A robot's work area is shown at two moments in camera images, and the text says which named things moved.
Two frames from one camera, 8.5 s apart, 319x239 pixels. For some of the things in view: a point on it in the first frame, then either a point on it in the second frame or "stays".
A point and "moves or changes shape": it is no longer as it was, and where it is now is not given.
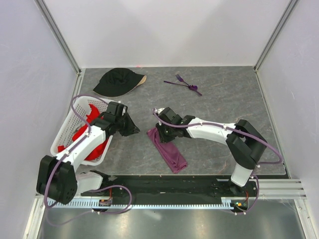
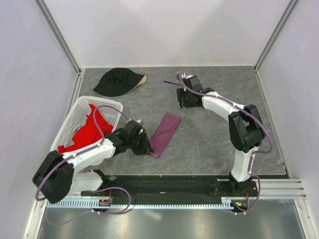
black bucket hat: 118,82 stays
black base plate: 203,185 stays
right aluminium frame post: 290,6 stays
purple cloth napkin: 170,151 moves or changes shape
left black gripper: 132,129 -> 145,148
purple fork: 180,79 stays
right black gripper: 163,138 -> 181,93
